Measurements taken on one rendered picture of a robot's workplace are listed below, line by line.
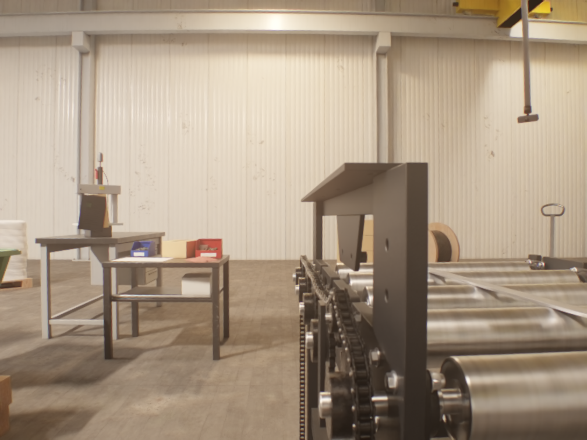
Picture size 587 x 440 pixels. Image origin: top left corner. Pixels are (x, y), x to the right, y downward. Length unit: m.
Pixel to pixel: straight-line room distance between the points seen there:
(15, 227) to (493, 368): 7.37
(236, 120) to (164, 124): 1.84
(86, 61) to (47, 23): 1.24
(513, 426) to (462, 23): 12.04
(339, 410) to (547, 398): 0.25
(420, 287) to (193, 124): 11.21
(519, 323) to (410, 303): 0.47
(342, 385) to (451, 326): 0.37
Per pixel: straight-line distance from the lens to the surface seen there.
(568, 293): 1.35
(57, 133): 12.73
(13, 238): 7.63
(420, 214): 0.49
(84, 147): 12.16
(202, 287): 3.51
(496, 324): 0.92
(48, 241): 4.34
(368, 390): 0.52
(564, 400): 0.64
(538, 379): 0.63
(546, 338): 0.96
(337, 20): 11.65
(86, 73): 12.57
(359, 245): 0.86
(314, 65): 11.84
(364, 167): 0.56
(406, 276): 0.49
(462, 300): 1.20
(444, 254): 7.79
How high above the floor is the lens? 1.10
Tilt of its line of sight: level
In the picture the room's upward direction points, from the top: straight up
